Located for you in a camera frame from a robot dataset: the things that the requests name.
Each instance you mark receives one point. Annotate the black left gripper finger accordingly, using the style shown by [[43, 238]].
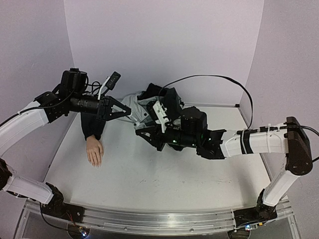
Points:
[[117, 106], [113, 115]]

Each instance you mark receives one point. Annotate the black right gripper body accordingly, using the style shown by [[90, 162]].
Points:
[[160, 137]]

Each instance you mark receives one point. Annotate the aluminium table front rail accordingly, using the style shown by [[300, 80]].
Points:
[[165, 224]]

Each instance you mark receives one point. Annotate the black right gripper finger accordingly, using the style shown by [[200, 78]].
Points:
[[152, 140], [149, 131]]

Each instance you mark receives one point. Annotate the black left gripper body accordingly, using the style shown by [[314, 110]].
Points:
[[102, 111]]

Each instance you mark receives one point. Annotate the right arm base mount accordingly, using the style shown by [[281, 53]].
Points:
[[260, 213]]

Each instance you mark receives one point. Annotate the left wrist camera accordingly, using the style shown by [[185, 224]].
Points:
[[109, 84]]

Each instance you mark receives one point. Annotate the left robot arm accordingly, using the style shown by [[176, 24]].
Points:
[[68, 96]]

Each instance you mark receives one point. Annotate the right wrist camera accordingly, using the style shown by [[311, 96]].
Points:
[[157, 112]]

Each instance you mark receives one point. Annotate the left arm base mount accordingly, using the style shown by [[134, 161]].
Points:
[[56, 207]]

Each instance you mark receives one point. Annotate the grey and black jacket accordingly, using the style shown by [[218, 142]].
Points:
[[145, 106]]

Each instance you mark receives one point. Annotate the small green circuit board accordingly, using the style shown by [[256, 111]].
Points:
[[78, 232]]

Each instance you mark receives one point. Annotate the mannequin hand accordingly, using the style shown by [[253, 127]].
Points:
[[95, 151]]

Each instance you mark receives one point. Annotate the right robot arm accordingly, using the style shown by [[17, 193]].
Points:
[[288, 138]]

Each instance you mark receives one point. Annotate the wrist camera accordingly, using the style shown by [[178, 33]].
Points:
[[109, 84], [157, 112]]

